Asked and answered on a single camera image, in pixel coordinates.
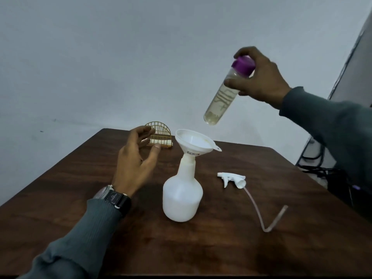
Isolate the person's left hand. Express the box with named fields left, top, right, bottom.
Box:
left=112, top=126, right=162, bottom=198

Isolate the person's right hand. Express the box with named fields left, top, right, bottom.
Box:
left=224, top=46, right=292, bottom=110

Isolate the purple bottle cap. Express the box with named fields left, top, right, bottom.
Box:
left=231, top=55, right=256, bottom=78

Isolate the white paper napkin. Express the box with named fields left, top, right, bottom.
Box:
left=150, top=136, right=172, bottom=146

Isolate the clear glass bottle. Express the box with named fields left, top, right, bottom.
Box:
left=203, top=68, right=242, bottom=126

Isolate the white plastic spray bottle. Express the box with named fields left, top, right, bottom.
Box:
left=162, top=153, right=203, bottom=223

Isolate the white plastic funnel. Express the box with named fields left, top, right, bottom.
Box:
left=175, top=129, right=222, bottom=157

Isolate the white trigger sprayer head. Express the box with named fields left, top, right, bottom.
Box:
left=217, top=172, right=289, bottom=233

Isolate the person's left forearm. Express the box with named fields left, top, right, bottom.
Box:
left=17, top=198, right=122, bottom=279

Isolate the person's right forearm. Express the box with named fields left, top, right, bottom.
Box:
left=279, top=86, right=372, bottom=195

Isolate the dark wooden table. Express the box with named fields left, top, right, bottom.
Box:
left=0, top=128, right=372, bottom=276

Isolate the black strap wristwatch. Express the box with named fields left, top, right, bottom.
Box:
left=93, top=185, right=132, bottom=217

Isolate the gold wire napkin holder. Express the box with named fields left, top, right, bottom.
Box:
left=144, top=121, right=173, bottom=149

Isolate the black folding chair frame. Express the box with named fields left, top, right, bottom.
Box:
left=296, top=136, right=326, bottom=169

